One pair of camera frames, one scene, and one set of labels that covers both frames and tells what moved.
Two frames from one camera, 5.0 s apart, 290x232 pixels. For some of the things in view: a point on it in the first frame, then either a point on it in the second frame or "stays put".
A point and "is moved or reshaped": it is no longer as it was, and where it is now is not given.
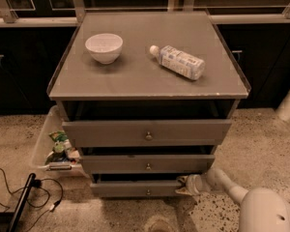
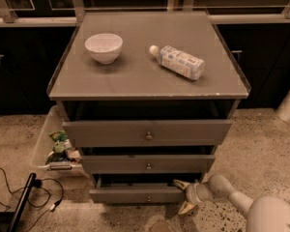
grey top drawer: [109, 133] stays put
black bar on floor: [21, 203] stays put
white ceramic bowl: [104, 48] stays put
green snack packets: [63, 151] stays put
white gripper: [195, 183] → [192, 193]
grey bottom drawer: [134, 188] is moved or reshaped
